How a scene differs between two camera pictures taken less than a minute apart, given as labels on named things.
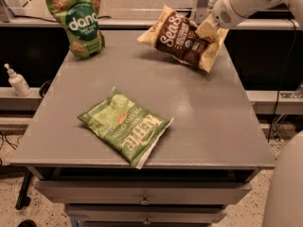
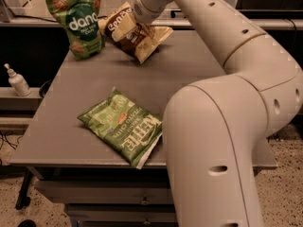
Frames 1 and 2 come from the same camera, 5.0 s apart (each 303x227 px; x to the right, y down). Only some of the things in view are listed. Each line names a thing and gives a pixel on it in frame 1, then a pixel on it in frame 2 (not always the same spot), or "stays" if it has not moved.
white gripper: [227, 13] to [146, 12]
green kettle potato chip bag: [130, 128] stays
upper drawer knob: [145, 201] stays
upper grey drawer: [85, 192] stays
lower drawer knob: [147, 222] stays
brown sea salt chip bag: [175, 33] to [138, 39]
